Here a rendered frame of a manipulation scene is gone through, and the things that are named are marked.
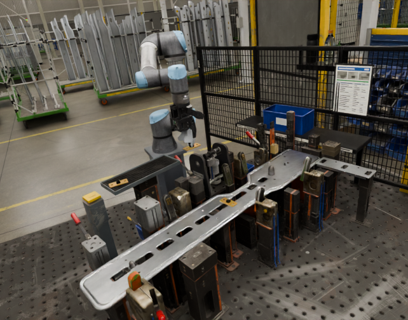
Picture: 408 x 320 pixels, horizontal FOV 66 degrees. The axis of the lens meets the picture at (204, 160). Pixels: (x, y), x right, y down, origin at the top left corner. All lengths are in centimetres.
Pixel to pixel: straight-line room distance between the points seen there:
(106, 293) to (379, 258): 121
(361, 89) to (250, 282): 127
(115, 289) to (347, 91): 166
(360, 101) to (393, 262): 92
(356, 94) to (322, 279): 110
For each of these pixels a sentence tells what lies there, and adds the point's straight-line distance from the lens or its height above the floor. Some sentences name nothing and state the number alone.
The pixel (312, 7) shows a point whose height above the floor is 173.
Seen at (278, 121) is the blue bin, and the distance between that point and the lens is 218.
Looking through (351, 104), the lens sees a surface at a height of 121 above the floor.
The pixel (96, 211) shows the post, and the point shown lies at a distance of 144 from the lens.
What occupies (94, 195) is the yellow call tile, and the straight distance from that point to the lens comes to 143.
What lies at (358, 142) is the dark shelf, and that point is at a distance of 205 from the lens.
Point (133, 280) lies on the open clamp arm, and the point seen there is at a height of 109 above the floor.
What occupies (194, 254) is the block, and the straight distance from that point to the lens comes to 119.
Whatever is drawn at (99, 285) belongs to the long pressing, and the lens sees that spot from 124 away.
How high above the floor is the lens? 183
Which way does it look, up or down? 26 degrees down
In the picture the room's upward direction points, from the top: 7 degrees counter-clockwise
